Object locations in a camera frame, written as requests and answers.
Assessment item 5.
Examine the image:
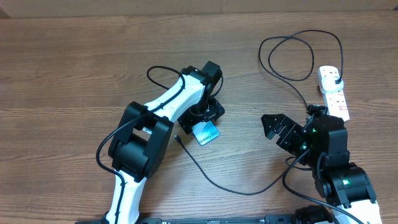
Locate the Samsung Galaxy smartphone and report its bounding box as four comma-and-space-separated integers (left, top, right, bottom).
192, 121, 220, 146

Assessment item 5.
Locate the black USB charging cable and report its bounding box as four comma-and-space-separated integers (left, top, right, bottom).
174, 29, 345, 197

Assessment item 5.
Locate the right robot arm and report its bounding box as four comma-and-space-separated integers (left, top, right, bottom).
261, 105, 382, 223

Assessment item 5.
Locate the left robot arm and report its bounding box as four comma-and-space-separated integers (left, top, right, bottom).
99, 61, 224, 223

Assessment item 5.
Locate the white charger plug adapter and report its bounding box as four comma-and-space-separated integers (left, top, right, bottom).
319, 77, 344, 94

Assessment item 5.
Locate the white power strip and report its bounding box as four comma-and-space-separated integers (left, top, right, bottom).
317, 65, 349, 122

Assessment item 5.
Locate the black left camera cable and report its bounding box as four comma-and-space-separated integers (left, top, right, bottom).
95, 65, 224, 224

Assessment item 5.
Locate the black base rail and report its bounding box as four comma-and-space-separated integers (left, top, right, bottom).
74, 213, 336, 224

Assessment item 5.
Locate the cardboard wall panel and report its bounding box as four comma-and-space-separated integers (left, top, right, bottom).
1, 0, 397, 19

